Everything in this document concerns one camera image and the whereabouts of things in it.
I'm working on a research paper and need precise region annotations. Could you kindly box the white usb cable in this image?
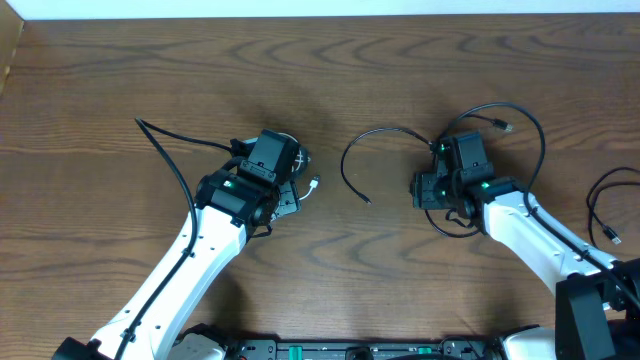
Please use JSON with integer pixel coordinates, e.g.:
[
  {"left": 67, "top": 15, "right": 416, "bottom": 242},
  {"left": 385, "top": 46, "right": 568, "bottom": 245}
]
[{"left": 277, "top": 131, "right": 322, "bottom": 202}]

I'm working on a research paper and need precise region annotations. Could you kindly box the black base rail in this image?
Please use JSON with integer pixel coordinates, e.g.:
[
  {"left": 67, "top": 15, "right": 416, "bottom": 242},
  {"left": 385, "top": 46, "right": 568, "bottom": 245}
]
[{"left": 174, "top": 323, "right": 556, "bottom": 360}]

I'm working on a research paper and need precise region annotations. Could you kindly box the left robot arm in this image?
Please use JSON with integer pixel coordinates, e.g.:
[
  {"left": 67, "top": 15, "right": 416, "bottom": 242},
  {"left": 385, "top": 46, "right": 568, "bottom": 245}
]
[{"left": 53, "top": 129, "right": 308, "bottom": 359}]

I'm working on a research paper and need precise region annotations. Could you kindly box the short black usb cable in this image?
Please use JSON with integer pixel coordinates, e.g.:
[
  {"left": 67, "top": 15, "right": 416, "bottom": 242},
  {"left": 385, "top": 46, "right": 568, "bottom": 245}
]
[{"left": 340, "top": 114, "right": 515, "bottom": 239}]

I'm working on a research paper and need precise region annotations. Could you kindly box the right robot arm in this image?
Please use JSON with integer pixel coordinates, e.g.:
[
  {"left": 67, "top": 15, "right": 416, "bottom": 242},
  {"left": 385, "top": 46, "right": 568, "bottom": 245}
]
[{"left": 410, "top": 133, "right": 639, "bottom": 359}]

